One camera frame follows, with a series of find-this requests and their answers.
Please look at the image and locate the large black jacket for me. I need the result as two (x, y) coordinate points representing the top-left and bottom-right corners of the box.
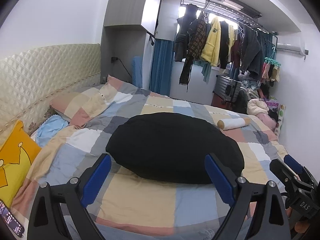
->
(106, 112), (245, 184)

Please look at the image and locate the teal hanging cloth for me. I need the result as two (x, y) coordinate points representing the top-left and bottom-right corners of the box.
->
(194, 59), (212, 84)

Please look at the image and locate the dark red hanging garment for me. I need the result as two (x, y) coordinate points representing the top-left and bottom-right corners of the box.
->
(231, 40), (240, 68)

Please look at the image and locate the yellow cushion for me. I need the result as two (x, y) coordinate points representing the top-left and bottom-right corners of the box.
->
(0, 120), (41, 207)

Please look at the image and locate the brown plaid scarf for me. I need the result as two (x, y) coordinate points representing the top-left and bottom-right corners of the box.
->
(179, 11), (207, 86)

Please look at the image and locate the cream plush blanket pile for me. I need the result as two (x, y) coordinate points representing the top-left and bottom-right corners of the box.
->
(247, 99), (269, 115)

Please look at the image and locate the black wall plug with cable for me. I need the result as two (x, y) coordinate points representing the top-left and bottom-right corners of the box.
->
(111, 56), (132, 83)

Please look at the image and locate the yellow fleece jacket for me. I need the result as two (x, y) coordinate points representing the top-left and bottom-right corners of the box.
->
(201, 17), (221, 67)

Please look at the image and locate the silver ribbed suitcase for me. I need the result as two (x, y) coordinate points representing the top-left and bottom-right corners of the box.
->
(213, 75), (241, 103)

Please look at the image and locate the grey overhead cabinet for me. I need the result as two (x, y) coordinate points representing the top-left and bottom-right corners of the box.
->
(104, 0), (161, 35)

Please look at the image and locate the blue curtain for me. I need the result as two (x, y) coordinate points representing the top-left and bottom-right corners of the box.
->
(149, 39), (174, 96)

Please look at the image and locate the black smartphone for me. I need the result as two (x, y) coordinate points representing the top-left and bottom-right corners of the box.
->
(1, 200), (24, 238)

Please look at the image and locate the white paper roll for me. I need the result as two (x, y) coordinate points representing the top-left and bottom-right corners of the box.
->
(217, 118), (251, 131)

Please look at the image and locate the dark grey hanging jacket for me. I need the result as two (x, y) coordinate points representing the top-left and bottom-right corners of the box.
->
(174, 4), (198, 62)

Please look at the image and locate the white air conditioner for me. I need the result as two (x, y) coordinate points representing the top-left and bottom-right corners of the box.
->
(277, 35), (309, 56)

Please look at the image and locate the patchwork pillow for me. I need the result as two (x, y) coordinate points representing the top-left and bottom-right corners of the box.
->
(49, 76), (138, 127)

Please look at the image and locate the blue folded board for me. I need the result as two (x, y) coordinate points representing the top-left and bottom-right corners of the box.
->
(132, 56), (143, 88)

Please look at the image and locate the light blue cloth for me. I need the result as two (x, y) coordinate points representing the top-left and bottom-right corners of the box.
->
(35, 115), (69, 147)

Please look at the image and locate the cream quilted headboard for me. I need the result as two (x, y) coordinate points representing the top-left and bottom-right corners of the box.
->
(1, 43), (101, 143)

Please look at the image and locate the dark denim jacket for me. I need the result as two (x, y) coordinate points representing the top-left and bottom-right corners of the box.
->
(239, 23), (261, 79)

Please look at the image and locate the green sock hanger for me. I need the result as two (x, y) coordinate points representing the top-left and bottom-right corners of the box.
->
(265, 46), (281, 67)

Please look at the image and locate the red cabinet under suitcase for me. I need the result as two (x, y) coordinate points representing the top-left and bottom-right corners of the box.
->
(211, 93), (226, 108)

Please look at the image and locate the metal ceiling drying rack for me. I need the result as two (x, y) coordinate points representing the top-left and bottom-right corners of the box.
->
(180, 0), (278, 46)

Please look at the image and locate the black hanging garment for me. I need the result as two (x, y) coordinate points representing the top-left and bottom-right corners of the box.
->
(219, 21), (229, 69)

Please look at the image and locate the purple patterned bag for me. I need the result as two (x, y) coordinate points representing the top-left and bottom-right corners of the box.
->
(264, 99), (279, 112)

